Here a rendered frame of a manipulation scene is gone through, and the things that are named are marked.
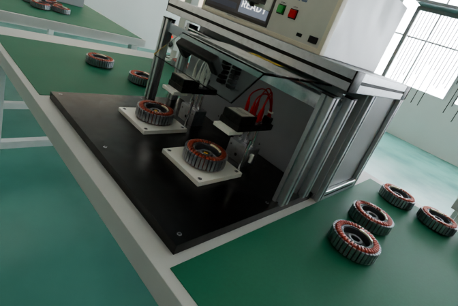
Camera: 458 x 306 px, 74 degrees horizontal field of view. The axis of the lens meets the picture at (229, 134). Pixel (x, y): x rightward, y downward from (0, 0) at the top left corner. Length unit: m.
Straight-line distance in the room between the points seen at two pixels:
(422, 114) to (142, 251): 6.72
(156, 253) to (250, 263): 0.17
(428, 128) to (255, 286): 6.59
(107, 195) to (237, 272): 0.28
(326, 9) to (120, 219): 0.61
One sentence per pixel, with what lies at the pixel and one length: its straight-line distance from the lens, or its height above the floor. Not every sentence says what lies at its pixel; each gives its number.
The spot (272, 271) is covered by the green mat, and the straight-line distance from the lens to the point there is 0.61.
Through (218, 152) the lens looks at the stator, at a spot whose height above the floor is 0.81.
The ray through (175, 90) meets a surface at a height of 0.88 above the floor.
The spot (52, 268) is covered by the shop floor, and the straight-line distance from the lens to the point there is 1.52.
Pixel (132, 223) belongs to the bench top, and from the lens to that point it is 0.59.
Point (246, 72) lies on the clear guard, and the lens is 0.54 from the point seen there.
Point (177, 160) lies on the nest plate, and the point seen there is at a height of 0.78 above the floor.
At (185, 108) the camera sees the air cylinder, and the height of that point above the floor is 0.81.
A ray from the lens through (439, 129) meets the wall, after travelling 7.00.
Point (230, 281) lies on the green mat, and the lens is 0.56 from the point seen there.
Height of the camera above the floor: 1.14
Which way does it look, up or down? 21 degrees down
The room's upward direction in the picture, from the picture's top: 20 degrees clockwise
